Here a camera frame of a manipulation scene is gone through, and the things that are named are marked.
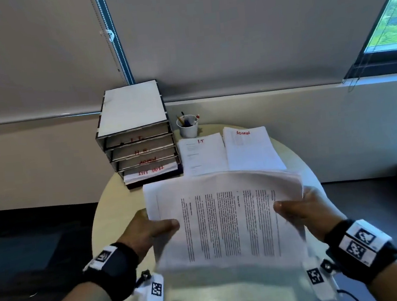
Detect person's right hand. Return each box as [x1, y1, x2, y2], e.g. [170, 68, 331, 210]
[271, 183, 350, 248]

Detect person's left hand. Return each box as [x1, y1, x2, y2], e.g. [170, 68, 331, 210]
[115, 205, 184, 269]

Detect Task Lists paper stack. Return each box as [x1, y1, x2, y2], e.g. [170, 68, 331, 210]
[122, 161, 181, 186]

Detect Admin paper stack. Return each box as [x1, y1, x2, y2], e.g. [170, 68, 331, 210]
[221, 121, 288, 176]

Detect I.T. paper stack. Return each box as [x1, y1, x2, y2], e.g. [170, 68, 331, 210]
[176, 132, 230, 179]

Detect unsorted paper stack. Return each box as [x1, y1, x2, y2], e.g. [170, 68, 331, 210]
[144, 173, 309, 276]

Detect H.R. paper stack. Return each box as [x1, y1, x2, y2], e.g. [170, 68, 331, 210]
[142, 165, 311, 278]

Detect paper sheet marked IT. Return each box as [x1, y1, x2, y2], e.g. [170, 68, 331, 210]
[177, 133, 229, 177]

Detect cardboard document tray organizer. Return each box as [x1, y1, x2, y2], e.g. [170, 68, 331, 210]
[90, 79, 170, 152]

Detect round wooden table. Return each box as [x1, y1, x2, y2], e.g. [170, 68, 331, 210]
[81, 114, 334, 301]

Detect white pen cup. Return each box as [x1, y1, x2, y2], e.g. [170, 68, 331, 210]
[175, 113, 200, 140]

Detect blue dotted blind strip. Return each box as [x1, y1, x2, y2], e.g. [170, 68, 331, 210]
[87, 0, 135, 89]

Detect window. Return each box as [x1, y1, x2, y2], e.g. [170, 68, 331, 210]
[334, 0, 397, 85]

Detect black marker wrist strap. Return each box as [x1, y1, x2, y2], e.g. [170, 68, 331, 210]
[323, 214, 397, 288]
[80, 240, 143, 301]

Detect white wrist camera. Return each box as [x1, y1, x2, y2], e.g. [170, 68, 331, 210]
[131, 269, 166, 301]
[301, 253, 341, 301]

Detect black camera cable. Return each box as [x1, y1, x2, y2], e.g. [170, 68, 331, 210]
[336, 287, 362, 301]

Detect dark window blind cords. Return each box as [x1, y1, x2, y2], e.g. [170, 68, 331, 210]
[342, 54, 370, 95]

